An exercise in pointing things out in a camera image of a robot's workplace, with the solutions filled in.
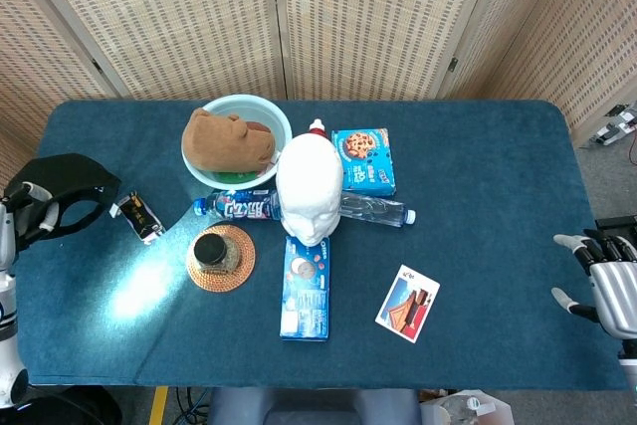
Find white power strip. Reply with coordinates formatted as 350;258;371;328
589;103;637;148

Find light blue plastic basin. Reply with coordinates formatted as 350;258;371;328
180;95;294;191

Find dark snack packet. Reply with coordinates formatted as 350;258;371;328
108;189;166;243

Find woven folding screen panel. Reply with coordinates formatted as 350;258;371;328
9;0;289;101
271;0;514;102
0;0;120;197
437;0;637;146

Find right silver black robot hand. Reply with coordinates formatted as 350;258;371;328
550;229;637;354

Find clear plastic water bottle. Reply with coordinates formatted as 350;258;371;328
338;191;417;228

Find blue chocolate chip cookie box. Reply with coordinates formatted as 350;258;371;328
330;127;398;198

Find green item in basin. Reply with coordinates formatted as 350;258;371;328
211;170;264;185

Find brown plush capybara toy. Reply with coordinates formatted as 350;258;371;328
181;107;278;173

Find blue Oreo package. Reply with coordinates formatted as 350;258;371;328
279;235;331;342

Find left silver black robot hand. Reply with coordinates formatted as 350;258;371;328
0;181;61;268

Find picture card with red building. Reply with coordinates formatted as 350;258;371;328
374;264;441;344

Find round woven orange coaster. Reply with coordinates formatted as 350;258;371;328
185;224;257;294

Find blue floor cables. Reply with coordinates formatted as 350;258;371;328
172;387;210;425

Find black baseball cap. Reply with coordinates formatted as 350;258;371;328
3;153;122;251

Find blue label drink bottle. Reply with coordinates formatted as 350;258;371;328
192;188;283;223

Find glass jar with black lid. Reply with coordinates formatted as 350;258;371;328
193;234;244;277

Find blue felt table cover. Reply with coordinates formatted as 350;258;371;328
0;99;629;391

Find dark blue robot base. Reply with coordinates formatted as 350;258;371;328
206;387;423;425

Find clear plastic container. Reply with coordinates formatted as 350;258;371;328
422;389;515;425

